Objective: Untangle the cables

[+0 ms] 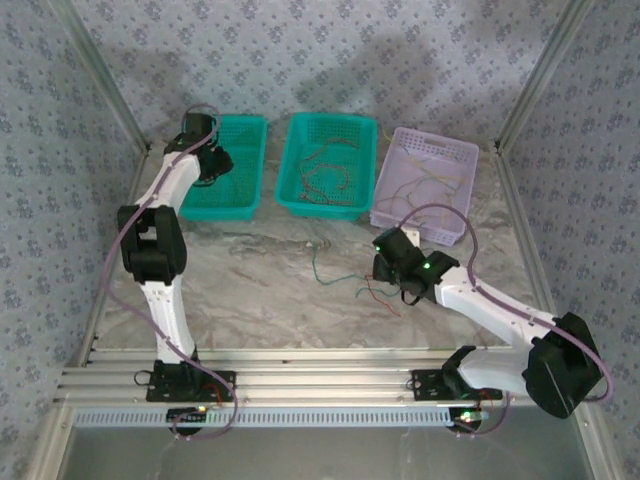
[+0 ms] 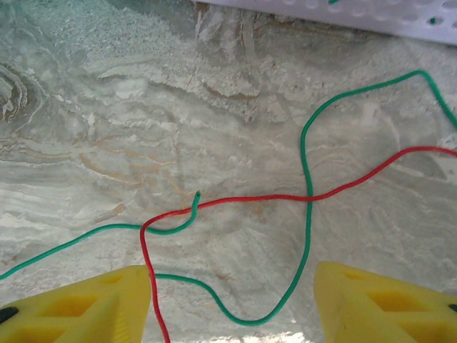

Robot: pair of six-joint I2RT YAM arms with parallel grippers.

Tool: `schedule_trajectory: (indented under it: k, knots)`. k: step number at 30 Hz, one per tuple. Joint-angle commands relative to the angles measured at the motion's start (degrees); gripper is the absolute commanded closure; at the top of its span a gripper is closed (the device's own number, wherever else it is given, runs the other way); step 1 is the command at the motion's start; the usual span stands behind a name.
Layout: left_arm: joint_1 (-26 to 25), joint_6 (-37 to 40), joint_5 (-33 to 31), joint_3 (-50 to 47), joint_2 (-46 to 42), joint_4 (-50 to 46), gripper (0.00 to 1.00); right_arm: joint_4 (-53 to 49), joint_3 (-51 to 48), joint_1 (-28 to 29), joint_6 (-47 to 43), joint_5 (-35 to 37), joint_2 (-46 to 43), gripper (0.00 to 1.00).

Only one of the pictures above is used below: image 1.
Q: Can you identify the thin red cable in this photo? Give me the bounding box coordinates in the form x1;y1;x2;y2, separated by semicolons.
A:
366;273;402;318
298;139;362;207

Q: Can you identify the pile of coloured wires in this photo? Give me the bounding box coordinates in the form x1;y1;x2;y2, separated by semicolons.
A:
312;243;374;287

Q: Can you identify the teal plastic mesh basket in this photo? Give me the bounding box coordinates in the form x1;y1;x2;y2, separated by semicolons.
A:
274;112;379;224
177;113;270;223

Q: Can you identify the lilac plastic mesh basket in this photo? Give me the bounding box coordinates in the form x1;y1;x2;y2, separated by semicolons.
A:
369;126;480;247

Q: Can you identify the black controller board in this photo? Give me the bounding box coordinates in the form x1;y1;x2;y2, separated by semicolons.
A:
166;406;211;424
448;407;489;432

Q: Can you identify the grey metal base sheet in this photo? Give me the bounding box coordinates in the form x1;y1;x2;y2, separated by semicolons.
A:
59;427;596;480

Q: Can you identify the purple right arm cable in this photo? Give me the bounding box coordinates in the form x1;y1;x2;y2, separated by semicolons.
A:
398;203;617;404

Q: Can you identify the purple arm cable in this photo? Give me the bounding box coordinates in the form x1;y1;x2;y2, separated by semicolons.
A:
398;203;617;404
102;103;224;371

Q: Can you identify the aluminium frame post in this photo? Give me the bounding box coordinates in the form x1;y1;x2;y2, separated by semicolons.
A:
494;0;596;153
49;0;153;153

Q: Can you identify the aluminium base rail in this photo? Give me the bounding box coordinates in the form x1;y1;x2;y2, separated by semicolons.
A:
52;347;539;416

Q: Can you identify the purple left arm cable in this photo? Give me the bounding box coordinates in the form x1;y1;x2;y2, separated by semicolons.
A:
102;103;224;371

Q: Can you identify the slotted grey cable duct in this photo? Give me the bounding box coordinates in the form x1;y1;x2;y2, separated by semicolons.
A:
72;405;484;430

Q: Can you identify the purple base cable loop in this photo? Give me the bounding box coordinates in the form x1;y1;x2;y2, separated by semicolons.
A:
457;389;512;439
169;384;242;444

